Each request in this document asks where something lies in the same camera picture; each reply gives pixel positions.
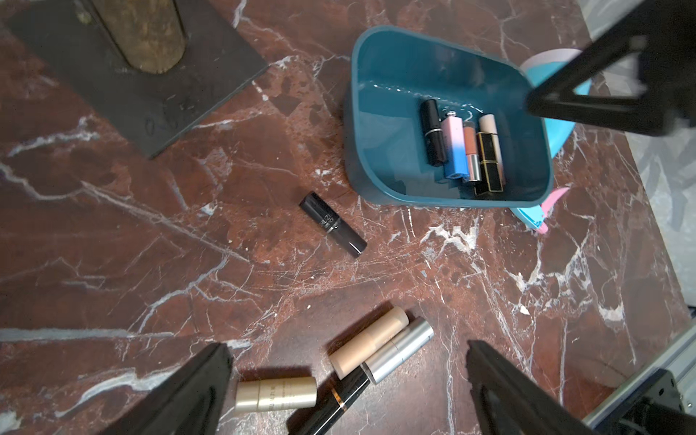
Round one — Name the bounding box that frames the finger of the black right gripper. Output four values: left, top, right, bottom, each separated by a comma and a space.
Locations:
526, 1, 695, 137

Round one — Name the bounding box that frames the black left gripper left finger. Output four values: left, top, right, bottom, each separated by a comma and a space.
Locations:
101, 343, 234, 434

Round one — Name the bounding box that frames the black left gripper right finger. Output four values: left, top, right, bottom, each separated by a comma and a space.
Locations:
466, 340, 594, 434

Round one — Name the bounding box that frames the short gold lipstick tube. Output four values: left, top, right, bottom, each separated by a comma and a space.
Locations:
235, 377, 317, 414

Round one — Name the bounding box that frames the silver mascara cap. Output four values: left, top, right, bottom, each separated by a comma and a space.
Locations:
362, 317, 434, 384

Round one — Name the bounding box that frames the black silver mascara tube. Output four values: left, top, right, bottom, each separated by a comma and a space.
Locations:
295, 364, 371, 435

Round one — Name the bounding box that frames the beige lipstick tube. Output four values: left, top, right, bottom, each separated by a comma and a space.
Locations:
329, 306, 410, 380

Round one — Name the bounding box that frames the black gold square lipstick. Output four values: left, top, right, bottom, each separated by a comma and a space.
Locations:
474, 132, 503, 197

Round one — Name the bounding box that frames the rose gold lipstick tube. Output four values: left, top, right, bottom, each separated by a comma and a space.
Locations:
463, 121, 482, 183

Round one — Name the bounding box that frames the small black lipstick tube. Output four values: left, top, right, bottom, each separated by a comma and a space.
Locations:
299, 191, 367, 258

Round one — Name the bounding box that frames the pink blue gradient lipstick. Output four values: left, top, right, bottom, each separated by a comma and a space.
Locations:
442, 111, 469, 179

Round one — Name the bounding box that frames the teal plastic storage box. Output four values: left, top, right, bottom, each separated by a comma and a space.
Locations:
344, 26, 554, 208

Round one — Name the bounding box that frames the pink cherry blossom tree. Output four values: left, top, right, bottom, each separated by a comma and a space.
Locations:
7, 0, 268, 159

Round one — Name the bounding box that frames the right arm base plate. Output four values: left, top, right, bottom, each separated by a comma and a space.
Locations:
594, 369, 695, 434

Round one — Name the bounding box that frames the aluminium front rail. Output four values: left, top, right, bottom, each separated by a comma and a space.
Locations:
583, 322, 695, 429

